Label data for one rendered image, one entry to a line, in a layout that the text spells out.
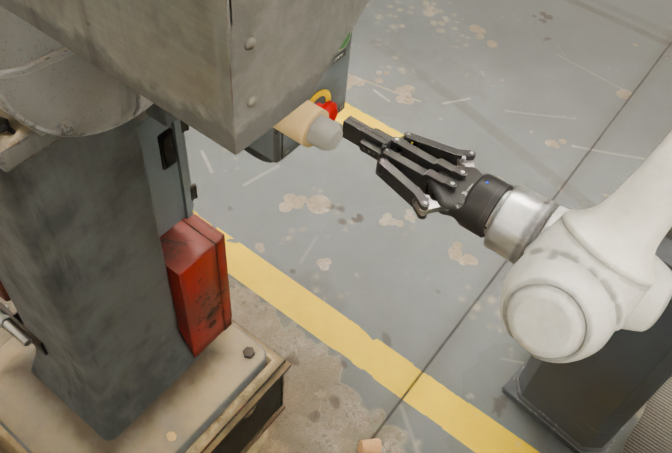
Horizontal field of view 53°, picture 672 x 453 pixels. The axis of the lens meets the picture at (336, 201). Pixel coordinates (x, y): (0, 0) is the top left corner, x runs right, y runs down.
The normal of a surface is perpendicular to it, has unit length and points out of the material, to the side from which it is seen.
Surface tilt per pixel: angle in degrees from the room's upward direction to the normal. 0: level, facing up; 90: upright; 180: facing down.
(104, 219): 90
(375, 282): 0
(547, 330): 67
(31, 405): 24
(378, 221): 0
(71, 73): 93
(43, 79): 91
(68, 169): 90
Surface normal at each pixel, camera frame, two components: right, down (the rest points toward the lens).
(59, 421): -0.18, -0.36
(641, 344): -0.71, 0.50
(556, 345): -0.56, 0.19
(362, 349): 0.07, -0.65
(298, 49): 0.79, 0.50
